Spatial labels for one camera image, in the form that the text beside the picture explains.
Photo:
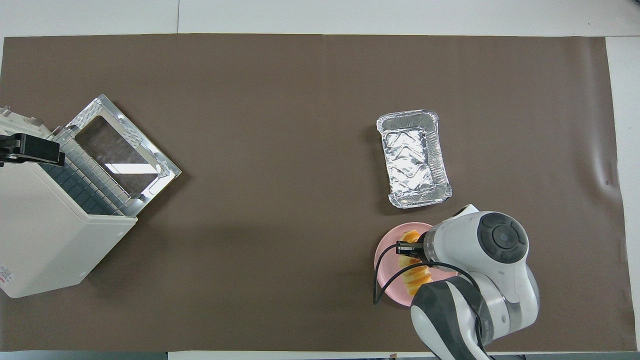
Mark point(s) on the pink round plate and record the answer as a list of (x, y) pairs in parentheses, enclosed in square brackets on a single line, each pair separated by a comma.
[(387, 270)]

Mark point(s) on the glass oven door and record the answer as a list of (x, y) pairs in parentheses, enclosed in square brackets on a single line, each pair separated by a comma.
[(122, 155)]

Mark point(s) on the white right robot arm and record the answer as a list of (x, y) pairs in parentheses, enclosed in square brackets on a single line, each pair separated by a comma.
[(480, 280)]

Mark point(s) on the golden bread loaf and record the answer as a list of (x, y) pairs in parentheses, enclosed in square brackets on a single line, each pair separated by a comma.
[(416, 280)]

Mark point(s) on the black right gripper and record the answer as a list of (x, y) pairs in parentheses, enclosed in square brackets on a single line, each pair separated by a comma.
[(411, 249)]

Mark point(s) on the aluminium foil tray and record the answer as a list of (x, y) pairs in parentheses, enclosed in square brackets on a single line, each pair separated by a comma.
[(414, 159)]

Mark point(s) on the brown table mat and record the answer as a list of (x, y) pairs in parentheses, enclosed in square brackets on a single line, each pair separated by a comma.
[(280, 200)]

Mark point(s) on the white toaster oven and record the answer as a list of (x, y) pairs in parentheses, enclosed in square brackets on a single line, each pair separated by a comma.
[(55, 240)]

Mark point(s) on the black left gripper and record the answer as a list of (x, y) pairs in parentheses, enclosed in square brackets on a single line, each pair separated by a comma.
[(32, 149)]

